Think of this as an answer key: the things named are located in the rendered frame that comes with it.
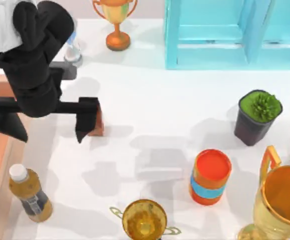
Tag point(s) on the yellow bottle with white cap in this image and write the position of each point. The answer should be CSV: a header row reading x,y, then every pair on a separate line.
x,y
31,197

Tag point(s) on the light blue rack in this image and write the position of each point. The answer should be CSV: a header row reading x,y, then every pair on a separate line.
x,y
209,32

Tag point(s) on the clear bottle with blue label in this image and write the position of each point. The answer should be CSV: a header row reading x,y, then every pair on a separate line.
x,y
73,51

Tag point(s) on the small gold trophy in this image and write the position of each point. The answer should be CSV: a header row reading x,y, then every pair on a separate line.
x,y
143,222

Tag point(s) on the large gold trophy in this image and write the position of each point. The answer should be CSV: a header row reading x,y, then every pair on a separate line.
x,y
282,200

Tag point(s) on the orange can with blue band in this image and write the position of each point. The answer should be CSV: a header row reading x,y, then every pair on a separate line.
x,y
209,180

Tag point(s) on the black pot with green plant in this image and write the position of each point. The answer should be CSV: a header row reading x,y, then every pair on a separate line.
x,y
255,120

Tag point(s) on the copper trophy with round base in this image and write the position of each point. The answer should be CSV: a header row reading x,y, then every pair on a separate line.
x,y
117,37

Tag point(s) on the brown wooden block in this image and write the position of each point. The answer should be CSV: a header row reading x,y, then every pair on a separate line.
x,y
99,122

